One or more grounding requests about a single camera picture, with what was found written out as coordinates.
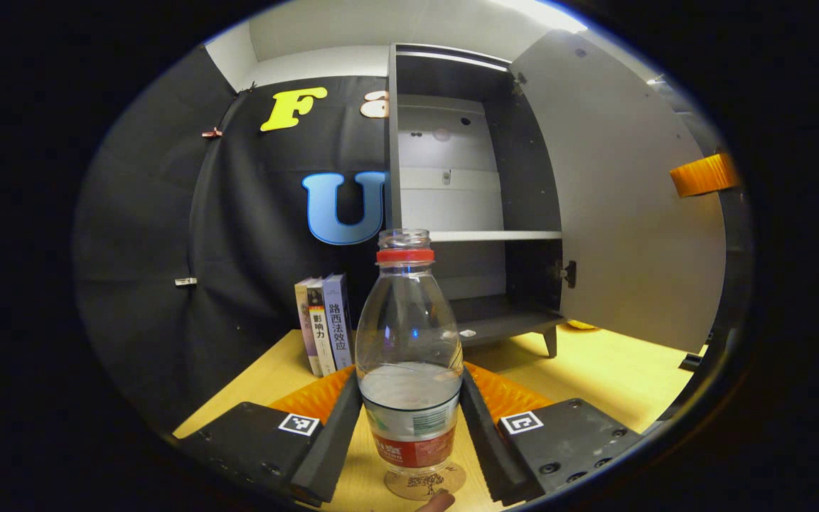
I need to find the lavender spine book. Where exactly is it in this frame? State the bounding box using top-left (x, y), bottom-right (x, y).
top-left (322, 274), bottom-right (355, 370)

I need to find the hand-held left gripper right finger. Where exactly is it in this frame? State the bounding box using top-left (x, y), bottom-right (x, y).
top-left (458, 361), bottom-right (645, 507)

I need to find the dark purple spine book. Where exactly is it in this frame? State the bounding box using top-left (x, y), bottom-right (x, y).
top-left (294, 279), bottom-right (322, 378)

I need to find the white orange spine book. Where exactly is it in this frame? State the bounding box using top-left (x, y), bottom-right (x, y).
top-left (306, 279), bottom-right (338, 376)

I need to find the clear plastic bottle red label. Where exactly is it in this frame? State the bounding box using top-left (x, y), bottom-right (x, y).
top-left (355, 229), bottom-right (465, 479)

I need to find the round brown coaster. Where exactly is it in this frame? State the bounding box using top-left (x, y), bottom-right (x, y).
top-left (383, 461), bottom-right (467, 501)

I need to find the white cabinet shelf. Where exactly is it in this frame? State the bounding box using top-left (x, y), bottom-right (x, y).
top-left (429, 230), bottom-right (563, 242)

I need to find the dark grey cabinet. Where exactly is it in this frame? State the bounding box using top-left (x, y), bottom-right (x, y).
top-left (386, 43), bottom-right (577, 358)

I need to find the black backdrop cloth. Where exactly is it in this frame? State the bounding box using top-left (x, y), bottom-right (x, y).
top-left (72, 46), bottom-right (390, 438)

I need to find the beige cabinet door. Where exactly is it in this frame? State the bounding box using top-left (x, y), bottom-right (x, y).
top-left (509, 28), bottom-right (730, 355)

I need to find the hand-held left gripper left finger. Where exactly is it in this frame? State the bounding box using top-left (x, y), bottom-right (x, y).
top-left (175, 364), bottom-right (364, 507)

